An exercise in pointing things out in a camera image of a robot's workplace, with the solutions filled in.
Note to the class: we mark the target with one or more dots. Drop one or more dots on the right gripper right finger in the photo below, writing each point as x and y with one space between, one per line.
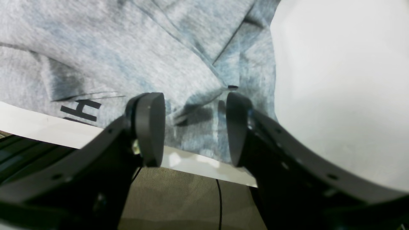
299 190

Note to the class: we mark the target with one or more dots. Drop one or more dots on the grey T-shirt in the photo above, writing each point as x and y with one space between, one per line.
82 60

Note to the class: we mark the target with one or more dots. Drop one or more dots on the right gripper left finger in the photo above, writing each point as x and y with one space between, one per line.
46 186

